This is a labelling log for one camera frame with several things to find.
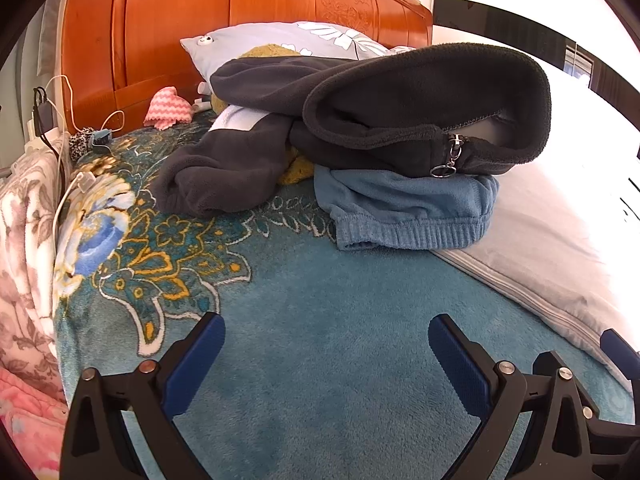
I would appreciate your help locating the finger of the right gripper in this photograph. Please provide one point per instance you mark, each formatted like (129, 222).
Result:
(617, 349)

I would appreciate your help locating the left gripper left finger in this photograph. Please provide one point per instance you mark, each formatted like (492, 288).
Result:
(96, 442)

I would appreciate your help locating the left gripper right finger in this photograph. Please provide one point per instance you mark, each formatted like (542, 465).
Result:
(565, 437)

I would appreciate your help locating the dark grey fleece jacket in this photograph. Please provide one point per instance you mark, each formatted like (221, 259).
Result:
(432, 112)

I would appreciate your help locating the pink floral quilt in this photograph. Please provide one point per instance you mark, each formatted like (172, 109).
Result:
(33, 408)

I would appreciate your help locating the white striped pillow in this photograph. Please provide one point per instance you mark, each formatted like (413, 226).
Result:
(560, 242)

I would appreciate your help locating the teal floral plush blanket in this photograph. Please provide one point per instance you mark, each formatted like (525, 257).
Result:
(326, 371)

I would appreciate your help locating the blue knit sweater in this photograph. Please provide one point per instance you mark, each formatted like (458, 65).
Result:
(377, 208)

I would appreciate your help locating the mustard yellow knit garment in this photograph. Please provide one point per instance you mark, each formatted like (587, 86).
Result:
(299, 168)

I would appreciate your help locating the pink white chevron cloth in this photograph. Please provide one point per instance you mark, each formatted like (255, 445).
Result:
(167, 109)

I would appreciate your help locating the orange wooden headboard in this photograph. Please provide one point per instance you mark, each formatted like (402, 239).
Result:
(117, 53)

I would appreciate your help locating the light blue daisy duvet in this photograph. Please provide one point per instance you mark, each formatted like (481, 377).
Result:
(209, 51)

